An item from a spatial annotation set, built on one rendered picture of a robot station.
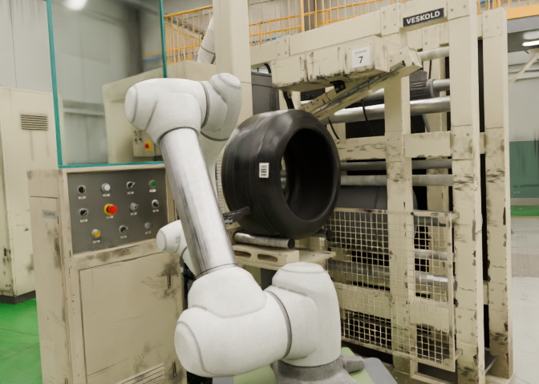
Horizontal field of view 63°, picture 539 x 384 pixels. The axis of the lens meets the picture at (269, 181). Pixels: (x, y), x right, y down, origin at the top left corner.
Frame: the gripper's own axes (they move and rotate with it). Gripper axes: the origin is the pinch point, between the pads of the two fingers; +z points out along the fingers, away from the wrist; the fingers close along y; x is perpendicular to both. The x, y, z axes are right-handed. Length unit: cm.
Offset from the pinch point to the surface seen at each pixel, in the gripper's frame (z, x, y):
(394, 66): 69, -52, -40
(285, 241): 12.6, 16.0, -9.6
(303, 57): 57, -64, 1
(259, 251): 9.5, 20.6, 3.6
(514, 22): 605, -119, 30
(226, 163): 4.0, -20.1, 10.1
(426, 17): 90, -73, -48
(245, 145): 7.7, -27.0, 0.8
